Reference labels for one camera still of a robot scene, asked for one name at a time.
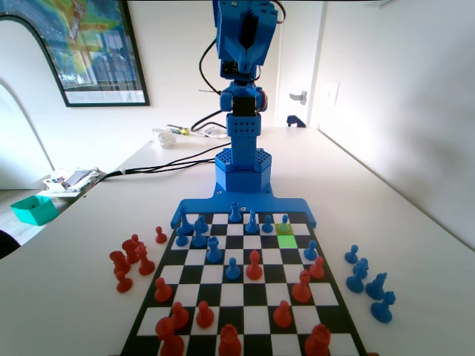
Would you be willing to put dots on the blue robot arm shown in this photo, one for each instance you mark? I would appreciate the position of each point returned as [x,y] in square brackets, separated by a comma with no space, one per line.
[243,174]

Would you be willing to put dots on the blue chess king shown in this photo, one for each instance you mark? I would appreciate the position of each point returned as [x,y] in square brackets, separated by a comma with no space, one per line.
[185,222]

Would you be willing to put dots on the blue chess rook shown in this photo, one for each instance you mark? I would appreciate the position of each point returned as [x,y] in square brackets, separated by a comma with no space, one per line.
[355,283]
[213,252]

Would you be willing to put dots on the red chess pawn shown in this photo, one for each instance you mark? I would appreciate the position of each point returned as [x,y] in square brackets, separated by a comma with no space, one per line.
[282,317]
[160,237]
[135,238]
[124,285]
[205,317]
[162,293]
[180,318]
[317,270]

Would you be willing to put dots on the red chess knight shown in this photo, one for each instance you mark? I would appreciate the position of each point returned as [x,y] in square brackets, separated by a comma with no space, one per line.
[130,254]
[119,264]

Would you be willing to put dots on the black and white chessboard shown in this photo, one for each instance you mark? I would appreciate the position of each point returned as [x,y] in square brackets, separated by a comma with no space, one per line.
[259,296]

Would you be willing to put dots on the red chess queen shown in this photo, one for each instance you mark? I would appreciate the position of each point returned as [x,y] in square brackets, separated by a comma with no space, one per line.
[229,343]

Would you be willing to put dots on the white door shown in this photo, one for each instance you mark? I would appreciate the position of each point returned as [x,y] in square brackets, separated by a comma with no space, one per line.
[297,55]

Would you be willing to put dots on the small blue printed part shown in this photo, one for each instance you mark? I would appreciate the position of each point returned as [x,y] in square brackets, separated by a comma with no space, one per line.
[295,121]

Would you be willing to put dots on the printed paper sheets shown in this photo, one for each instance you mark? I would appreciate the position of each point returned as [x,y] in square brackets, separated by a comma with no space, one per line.
[213,132]

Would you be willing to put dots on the yellow black screwdriver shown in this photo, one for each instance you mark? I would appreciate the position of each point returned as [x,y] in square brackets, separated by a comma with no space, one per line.
[178,130]

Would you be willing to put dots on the white crumpled wrapper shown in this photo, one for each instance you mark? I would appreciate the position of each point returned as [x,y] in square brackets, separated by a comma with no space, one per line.
[165,140]

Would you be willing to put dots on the framed map poster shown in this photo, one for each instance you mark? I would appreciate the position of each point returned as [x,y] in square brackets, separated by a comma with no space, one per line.
[100,55]

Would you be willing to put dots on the gray notebook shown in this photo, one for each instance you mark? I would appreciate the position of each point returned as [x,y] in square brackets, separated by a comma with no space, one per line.
[78,178]

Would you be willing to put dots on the white arched panel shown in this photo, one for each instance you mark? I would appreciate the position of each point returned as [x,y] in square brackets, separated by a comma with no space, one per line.
[33,111]

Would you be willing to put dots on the white paper stack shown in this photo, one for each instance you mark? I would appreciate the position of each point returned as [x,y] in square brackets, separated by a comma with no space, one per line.
[74,191]

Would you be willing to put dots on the teal plastic bin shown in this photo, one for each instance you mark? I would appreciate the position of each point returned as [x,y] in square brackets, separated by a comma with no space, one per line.
[35,213]

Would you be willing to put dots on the camera circuit board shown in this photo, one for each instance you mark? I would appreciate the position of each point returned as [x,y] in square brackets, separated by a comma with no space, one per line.
[230,68]

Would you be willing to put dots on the blue base plate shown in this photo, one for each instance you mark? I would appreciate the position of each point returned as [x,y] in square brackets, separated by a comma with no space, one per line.
[208,205]

